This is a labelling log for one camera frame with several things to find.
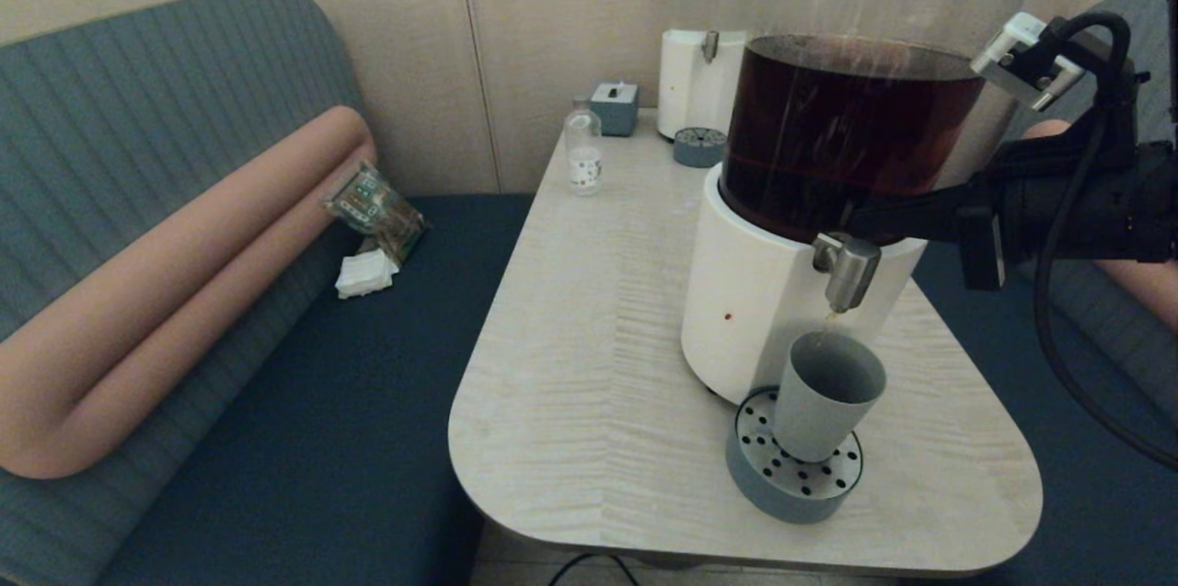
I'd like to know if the large steel dispenser tap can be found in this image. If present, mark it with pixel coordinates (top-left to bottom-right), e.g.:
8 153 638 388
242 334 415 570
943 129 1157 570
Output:
812 232 883 314

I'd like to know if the grey-blue plastic cup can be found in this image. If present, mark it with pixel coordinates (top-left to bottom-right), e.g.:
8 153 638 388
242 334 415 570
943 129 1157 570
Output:
773 331 888 464

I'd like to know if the small round perforated drip tray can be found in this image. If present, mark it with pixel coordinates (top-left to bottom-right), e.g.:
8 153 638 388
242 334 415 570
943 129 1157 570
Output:
672 127 728 168

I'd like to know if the small clear dispenser white base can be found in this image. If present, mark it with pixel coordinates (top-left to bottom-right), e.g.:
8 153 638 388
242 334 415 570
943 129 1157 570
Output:
657 0 765 143

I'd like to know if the dark blue seat cushion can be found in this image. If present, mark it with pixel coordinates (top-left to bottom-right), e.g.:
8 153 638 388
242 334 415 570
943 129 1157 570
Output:
897 241 1178 586
97 194 535 586

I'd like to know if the large round perforated drip tray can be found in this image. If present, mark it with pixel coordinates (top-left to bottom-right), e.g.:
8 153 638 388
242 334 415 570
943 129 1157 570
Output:
725 386 864 524

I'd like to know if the small grey-blue box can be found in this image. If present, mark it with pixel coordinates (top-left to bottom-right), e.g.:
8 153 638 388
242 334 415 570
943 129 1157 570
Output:
589 83 640 138

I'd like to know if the small clear bottle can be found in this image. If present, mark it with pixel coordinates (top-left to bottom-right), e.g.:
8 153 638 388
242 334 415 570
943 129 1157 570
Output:
563 97 603 197

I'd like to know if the green snack packet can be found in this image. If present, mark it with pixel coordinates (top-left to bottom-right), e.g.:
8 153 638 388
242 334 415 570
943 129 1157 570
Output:
323 163 428 265

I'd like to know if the white folded napkin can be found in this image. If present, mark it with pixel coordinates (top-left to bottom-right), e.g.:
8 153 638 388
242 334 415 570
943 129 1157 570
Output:
334 248 399 300

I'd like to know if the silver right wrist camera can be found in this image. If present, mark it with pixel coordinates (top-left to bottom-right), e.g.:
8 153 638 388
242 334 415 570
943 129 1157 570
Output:
971 12 1087 112

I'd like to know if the black floor cable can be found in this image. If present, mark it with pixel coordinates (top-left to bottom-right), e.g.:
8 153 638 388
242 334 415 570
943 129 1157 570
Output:
549 552 639 586

